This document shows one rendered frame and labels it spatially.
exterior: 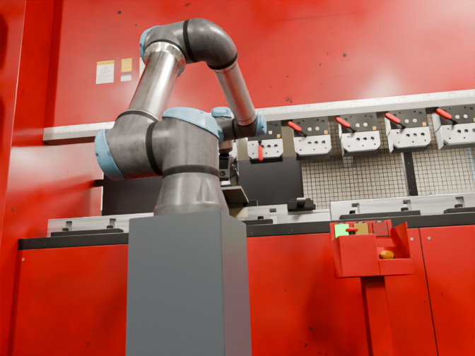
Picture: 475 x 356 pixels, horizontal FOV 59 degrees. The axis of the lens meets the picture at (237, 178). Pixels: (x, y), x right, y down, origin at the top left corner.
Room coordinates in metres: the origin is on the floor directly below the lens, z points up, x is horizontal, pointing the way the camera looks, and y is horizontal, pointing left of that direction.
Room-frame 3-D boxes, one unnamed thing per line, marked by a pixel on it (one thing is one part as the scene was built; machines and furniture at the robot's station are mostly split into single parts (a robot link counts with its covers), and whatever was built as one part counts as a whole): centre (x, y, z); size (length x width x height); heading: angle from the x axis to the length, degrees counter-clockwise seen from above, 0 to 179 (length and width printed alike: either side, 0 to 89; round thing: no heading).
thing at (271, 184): (2.30, 0.22, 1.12); 1.13 x 0.02 x 0.44; 83
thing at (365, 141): (1.70, -0.53, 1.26); 0.15 x 0.09 x 0.17; 83
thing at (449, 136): (1.65, -0.92, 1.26); 0.15 x 0.09 x 0.17; 83
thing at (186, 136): (0.84, 0.10, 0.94); 0.13 x 0.12 x 0.14; 74
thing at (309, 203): (1.89, -0.28, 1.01); 0.26 x 0.12 x 0.05; 173
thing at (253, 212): (1.76, -0.01, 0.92); 0.39 x 0.06 x 0.10; 83
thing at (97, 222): (1.83, 0.59, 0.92); 0.50 x 0.06 x 0.10; 83
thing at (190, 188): (0.84, 0.10, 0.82); 0.15 x 0.15 x 0.10
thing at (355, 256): (1.32, -0.40, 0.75); 0.20 x 0.16 x 0.18; 86
